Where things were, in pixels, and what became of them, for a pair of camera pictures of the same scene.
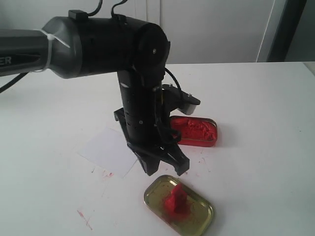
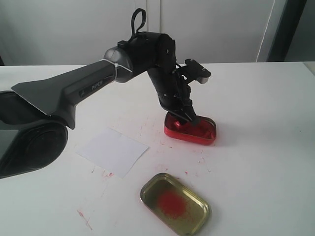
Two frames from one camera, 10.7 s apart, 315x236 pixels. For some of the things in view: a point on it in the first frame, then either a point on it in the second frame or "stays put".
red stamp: [176, 204] to [177, 123]
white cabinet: [197, 31] stays put
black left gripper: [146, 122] to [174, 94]
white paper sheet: [110, 150] stays put
